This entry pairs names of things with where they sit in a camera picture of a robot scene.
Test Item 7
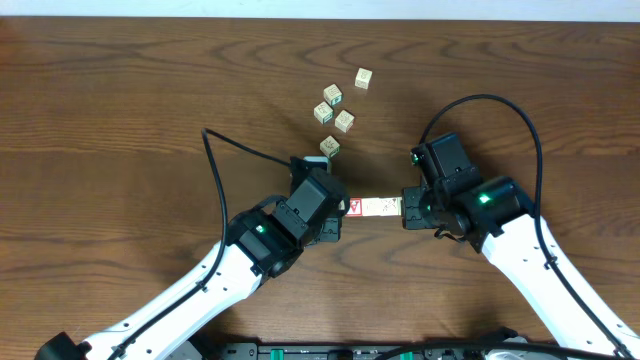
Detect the yellow edged wooden block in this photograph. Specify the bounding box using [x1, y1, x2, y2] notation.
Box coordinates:
[319, 136, 340, 159]

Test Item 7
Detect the left black cable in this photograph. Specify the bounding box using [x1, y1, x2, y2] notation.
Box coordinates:
[107, 127, 294, 360]

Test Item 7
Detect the right black cable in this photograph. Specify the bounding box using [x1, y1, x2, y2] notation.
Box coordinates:
[418, 93, 636, 359]

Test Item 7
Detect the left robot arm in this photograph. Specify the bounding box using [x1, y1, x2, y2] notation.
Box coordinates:
[35, 168, 349, 360]

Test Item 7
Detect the wooden block row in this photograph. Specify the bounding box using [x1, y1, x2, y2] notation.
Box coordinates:
[378, 197, 398, 216]

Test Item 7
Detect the red letter block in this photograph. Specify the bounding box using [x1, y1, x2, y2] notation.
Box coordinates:
[346, 198, 363, 217]

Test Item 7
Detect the black cable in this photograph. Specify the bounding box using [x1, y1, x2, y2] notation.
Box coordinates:
[418, 93, 636, 359]
[107, 127, 294, 360]

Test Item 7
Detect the far plain wooden block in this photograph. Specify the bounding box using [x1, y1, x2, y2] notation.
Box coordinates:
[354, 68, 373, 89]

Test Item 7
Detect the green edged wooden block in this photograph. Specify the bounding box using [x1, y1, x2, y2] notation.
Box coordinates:
[323, 84, 343, 106]

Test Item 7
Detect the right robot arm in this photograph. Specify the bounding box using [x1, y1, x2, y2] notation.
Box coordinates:
[402, 167, 639, 359]

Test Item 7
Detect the plain wooden block centre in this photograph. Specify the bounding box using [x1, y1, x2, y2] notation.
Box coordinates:
[334, 110, 355, 133]

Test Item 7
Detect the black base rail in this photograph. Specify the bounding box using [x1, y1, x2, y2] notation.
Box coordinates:
[201, 342, 487, 360]

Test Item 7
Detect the teal edged wooden block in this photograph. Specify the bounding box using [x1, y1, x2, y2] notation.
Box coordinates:
[313, 101, 334, 124]

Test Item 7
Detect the plain wooden block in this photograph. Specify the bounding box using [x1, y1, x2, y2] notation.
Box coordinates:
[354, 68, 373, 89]
[334, 110, 355, 133]

